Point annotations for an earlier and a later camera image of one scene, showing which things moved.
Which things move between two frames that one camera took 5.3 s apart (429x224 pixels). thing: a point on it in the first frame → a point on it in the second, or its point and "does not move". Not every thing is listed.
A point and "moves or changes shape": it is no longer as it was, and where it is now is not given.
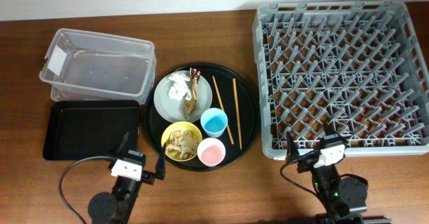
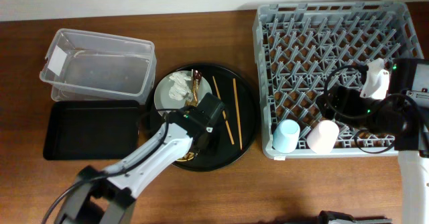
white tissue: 179,89 does not move
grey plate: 172,109 does not move
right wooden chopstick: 237,110 does not move
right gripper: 307,164 → 350,98
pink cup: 211,151 moves or changes shape
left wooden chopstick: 222,107 does not move
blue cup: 214,121 moves or changes shape
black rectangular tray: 82,129 does not move
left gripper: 148,177 → 212,147
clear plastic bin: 82,66 does not move
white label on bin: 57,60 does not move
